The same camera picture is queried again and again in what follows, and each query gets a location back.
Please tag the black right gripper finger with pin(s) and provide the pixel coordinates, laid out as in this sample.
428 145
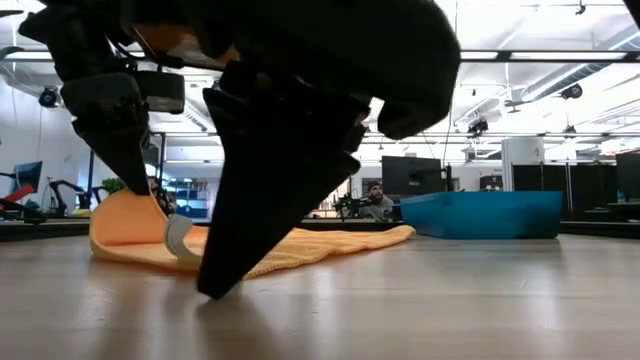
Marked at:
270 190

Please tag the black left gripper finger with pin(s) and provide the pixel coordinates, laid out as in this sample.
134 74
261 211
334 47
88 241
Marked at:
122 155

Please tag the orange microfiber towel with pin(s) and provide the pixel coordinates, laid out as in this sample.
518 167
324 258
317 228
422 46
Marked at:
125 225

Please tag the teal plastic basket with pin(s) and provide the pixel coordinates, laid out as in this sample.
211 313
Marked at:
480 215

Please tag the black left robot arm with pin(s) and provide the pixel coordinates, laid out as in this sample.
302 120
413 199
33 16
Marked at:
70 35

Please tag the black background robot arm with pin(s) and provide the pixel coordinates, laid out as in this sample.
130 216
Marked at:
65 192

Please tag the small background potted plant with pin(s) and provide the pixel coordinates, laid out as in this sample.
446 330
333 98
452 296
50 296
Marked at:
114 185

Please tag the round black ceiling fixture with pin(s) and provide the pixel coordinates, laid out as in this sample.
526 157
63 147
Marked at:
49 97
572 91

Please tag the blue storage bins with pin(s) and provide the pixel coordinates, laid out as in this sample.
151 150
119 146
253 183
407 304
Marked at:
195 200

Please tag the dark computer monitor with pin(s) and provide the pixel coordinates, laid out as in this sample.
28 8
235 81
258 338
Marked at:
29 176

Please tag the person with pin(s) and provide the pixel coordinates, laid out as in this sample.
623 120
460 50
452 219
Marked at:
377 199

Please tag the black background screen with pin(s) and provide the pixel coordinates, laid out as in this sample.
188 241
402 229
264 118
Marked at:
410 175

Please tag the black ceiling spotlight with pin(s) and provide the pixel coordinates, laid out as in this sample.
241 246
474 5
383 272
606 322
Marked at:
478 125

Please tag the long ceiling light bar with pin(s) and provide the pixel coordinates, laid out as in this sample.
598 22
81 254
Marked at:
550 55

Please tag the black cabinets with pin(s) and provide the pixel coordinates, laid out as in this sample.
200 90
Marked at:
550 182

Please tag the dark background monitor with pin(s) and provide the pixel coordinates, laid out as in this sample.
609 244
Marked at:
629 175

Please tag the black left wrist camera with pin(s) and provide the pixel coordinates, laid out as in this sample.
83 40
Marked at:
160 91

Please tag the black aluminium table frame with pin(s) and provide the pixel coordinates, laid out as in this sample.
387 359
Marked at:
40 227

